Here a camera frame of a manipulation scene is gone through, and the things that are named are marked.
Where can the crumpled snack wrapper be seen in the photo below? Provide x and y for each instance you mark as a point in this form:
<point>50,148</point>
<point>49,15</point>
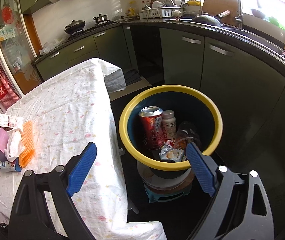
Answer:
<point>171,153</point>

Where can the wooden cutting board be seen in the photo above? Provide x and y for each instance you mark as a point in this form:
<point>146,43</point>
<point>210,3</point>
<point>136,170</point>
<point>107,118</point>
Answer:
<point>215,7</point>

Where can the black pan by sink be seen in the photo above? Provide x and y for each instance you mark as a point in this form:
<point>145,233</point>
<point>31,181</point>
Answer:
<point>211,20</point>

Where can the orange foam net sleeve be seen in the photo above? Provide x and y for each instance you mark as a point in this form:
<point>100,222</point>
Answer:
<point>28,143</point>

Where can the floral white tablecloth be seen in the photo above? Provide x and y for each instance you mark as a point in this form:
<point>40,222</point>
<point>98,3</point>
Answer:
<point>69,111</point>

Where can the white paper towel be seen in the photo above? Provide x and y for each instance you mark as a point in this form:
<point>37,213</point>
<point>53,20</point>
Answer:
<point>15,146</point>

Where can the pink purple box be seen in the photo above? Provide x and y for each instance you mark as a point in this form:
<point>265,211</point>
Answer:
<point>4,137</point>

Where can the white pill bottle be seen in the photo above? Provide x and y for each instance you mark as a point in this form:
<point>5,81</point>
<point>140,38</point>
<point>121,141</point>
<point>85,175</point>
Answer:
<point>168,124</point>

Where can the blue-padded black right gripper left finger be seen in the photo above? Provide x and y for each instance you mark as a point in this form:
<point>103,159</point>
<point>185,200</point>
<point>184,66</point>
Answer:
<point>43,207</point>

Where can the red white milk carton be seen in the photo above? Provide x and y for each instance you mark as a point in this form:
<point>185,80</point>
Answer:
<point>9,121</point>

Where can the clear plastic cup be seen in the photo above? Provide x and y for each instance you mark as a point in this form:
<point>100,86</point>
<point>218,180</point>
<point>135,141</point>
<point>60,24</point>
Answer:
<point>186,135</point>

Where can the red cola can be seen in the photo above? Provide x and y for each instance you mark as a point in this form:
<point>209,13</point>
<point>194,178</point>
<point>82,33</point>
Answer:
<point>151,118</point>

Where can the green kitchen cabinets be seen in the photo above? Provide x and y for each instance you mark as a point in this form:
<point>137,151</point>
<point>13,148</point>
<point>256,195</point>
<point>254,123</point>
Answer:
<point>244,77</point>

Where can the glass cabinet door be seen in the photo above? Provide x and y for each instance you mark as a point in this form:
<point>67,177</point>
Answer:
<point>16,50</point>

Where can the yellow rimmed trash bin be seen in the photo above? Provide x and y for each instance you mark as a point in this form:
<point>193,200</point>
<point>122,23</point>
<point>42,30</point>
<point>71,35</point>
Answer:
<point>190,106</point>

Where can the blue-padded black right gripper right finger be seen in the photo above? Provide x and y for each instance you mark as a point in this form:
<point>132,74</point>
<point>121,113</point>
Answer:
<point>239,208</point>

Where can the small blue white tube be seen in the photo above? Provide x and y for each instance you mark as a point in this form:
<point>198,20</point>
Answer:
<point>8,166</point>

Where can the white dish rack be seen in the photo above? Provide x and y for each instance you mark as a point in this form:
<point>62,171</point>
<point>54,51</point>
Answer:
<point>166,9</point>

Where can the steel pot on stove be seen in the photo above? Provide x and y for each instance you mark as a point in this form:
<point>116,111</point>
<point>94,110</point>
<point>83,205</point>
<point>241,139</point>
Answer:
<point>100,19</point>

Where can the black wok on stove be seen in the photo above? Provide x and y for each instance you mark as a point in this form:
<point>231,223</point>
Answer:
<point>74,26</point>

